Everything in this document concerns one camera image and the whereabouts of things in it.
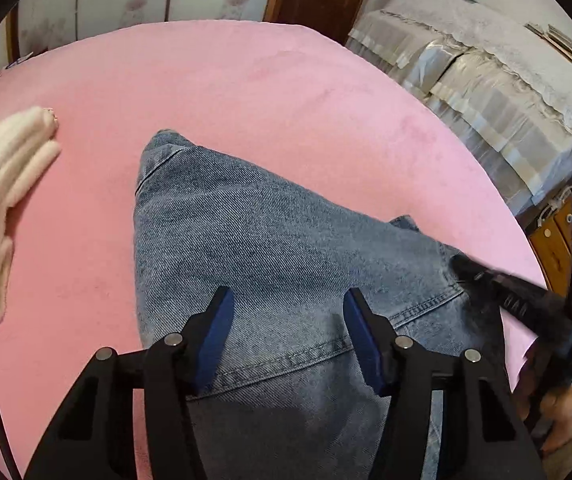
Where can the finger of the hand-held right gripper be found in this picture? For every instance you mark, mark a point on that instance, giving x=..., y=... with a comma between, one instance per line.
x=511, y=295

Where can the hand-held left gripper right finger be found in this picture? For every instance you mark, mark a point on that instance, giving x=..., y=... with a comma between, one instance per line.
x=363, y=345

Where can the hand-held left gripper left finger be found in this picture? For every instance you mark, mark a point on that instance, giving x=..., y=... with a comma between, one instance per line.
x=215, y=340

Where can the blue denim jacket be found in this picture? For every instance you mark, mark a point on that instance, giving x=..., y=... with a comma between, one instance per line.
x=266, y=240

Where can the person's right hand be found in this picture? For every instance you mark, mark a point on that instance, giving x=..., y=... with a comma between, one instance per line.
x=568, y=415

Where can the brown wooden cabinet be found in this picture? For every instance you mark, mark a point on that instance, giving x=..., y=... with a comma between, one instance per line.
x=553, y=240

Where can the lace-covered sofa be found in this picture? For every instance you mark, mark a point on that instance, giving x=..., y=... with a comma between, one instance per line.
x=491, y=70

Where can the cream white sweater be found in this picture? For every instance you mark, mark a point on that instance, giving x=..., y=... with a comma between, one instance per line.
x=0, y=200

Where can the pink bed blanket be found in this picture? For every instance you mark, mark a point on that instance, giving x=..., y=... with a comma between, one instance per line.
x=291, y=90

